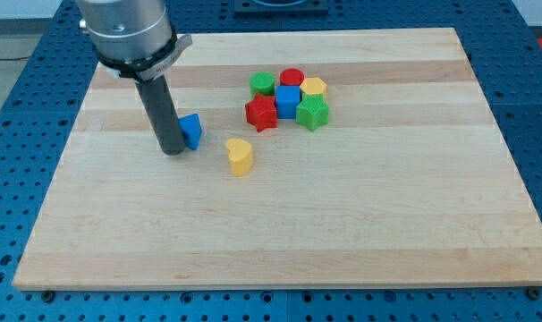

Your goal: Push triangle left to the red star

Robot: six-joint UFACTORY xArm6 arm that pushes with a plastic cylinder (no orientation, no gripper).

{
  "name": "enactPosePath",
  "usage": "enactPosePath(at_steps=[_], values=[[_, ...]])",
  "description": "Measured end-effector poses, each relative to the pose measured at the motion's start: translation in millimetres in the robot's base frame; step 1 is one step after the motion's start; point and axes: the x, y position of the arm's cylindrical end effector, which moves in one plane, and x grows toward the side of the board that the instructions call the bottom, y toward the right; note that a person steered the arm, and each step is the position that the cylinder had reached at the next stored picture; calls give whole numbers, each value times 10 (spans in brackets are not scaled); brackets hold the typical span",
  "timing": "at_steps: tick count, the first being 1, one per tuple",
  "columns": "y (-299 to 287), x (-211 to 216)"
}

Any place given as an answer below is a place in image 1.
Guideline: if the blue cube block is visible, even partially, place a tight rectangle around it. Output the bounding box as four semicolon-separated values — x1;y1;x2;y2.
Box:
275;85;301;119

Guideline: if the blue triangle block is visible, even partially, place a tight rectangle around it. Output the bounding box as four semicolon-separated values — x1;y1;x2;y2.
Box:
179;114;202;150

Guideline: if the yellow heart block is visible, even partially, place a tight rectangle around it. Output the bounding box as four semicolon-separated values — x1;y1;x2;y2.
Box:
225;138;254;176

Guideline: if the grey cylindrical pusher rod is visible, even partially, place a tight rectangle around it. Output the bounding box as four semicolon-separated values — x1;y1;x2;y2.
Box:
136;76;185;156

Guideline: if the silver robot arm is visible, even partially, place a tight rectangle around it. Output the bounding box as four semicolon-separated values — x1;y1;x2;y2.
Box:
76;0;192;82

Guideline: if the wooden board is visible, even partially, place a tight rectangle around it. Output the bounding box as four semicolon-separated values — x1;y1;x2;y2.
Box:
13;28;542;292

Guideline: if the green star block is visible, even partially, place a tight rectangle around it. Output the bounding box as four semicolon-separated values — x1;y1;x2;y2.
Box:
295;94;330;131

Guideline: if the red star block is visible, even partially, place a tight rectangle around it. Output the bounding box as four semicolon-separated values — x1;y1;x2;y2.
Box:
245;93;278;132

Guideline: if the red cylinder block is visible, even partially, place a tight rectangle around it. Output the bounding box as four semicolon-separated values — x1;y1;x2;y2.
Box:
279;68;305;87

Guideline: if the yellow hexagon block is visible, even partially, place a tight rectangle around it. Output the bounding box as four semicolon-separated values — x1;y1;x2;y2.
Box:
300;77;327;99

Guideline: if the green cylinder block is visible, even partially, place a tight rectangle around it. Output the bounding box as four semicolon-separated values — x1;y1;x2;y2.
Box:
249;71;275;97

